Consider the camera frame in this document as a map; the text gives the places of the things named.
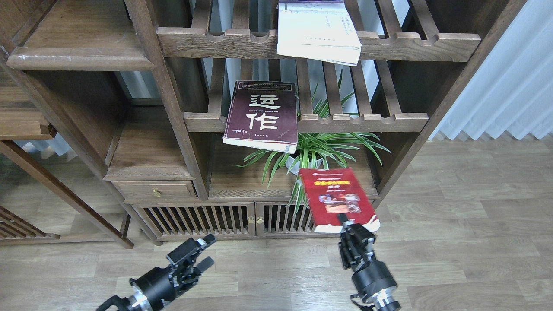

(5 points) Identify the white paperback book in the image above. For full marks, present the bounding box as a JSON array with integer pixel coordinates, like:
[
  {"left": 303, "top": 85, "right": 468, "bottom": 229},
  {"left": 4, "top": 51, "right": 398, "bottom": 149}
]
[{"left": 276, "top": 0, "right": 362, "bottom": 66}]

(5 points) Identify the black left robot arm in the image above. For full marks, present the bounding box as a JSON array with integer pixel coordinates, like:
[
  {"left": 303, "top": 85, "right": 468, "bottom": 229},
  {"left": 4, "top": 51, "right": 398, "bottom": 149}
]
[{"left": 98, "top": 234, "right": 216, "bottom": 311}]

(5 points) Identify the green spider plant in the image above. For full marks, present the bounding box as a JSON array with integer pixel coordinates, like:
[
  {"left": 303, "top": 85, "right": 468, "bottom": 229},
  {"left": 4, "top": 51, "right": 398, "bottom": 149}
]
[{"left": 235, "top": 69, "right": 391, "bottom": 216}]

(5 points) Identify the right slatted cabinet door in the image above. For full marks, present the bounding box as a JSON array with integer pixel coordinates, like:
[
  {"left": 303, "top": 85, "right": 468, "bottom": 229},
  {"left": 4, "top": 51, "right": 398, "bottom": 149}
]
[{"left": 247, "top": 202, "right": 338, "bottom": 238}]

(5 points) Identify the wooden drawer with brass knob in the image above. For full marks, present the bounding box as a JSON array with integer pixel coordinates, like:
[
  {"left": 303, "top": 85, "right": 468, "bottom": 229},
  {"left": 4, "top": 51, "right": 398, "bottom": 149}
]
[{"left": 112, "top": 180, "right": 195, "bottom": 203}]

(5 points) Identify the dark maroon book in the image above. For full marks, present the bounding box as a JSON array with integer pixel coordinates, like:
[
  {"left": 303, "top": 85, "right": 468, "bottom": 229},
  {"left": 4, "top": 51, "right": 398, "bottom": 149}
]
[{"left": 223, "top": 80, "right": 298, "bottom": 154}]

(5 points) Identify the white plant pot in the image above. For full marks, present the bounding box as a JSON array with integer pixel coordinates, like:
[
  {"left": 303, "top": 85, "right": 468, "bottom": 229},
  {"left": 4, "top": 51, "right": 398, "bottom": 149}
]
[{"left": 285, "top": 153, "right": 323, "bottom": 175}]

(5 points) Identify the wooden side furniture left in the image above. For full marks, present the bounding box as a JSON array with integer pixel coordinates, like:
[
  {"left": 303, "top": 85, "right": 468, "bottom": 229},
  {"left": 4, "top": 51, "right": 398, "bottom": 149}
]
[{"left": 0, "top": 66, "right": 133, "bottom": 249}]

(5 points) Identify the red paperback book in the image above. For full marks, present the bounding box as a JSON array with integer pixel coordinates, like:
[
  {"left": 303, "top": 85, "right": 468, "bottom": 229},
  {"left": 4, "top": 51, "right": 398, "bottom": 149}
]
[{"left": 299, "top": 168, "right": 381, "bottom": 234}]

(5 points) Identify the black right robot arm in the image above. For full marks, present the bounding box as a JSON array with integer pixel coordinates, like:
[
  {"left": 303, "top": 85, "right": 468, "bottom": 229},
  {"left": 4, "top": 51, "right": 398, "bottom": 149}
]
[{"left": 337, "top": 213, "right": 401, "bottom": 311}]

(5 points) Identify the white pleated curtain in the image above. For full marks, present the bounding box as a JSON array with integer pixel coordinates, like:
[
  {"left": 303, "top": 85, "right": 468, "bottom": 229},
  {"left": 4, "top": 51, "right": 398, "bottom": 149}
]
[{"left": 432, "top": 0, "right": 553, "bottom": 141}]

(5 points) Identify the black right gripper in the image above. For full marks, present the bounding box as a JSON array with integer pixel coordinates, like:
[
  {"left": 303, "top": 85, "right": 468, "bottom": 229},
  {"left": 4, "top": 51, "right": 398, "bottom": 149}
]
[{"left": 337, "top": 214, "right": 399, "bottom": 305}]

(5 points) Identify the dark wooden bookshelf unit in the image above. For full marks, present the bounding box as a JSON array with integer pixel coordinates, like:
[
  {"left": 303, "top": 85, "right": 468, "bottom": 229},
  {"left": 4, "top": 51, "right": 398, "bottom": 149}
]
[{"left": 1, "top": 0, "right": 526, "bottom": 244}]

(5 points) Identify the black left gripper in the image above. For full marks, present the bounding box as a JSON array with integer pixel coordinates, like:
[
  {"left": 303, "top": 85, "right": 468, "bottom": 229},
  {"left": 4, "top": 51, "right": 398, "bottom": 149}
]
[{"left": 129, "top": 234, "right": 217, "bottom": 311}]

